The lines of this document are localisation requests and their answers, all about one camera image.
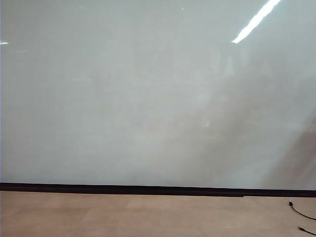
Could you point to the whiteboard with black frame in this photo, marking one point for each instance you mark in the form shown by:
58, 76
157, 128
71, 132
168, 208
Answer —
148, 98

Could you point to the black table frame rail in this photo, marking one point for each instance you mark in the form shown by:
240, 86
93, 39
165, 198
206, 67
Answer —
123, 193

